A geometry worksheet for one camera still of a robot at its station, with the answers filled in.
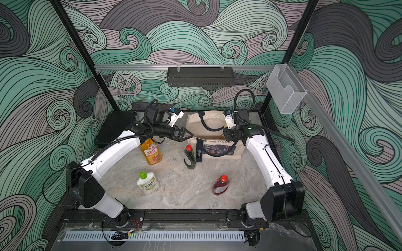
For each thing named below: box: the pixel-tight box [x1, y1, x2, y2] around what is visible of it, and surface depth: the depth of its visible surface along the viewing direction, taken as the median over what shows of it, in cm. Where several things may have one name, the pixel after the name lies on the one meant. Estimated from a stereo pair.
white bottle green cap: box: [136, 170, 160, 196], surface depth 76 cm
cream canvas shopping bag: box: [186, 110, 246, 163], surface depth 90 cm
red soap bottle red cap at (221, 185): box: [213, 174, 230, 196], surface depth 71 cm
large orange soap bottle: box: [140, 138, 163, 166], surface depth 85 cm
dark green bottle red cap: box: [183, 144, 196, 170], surface depth 82 cm
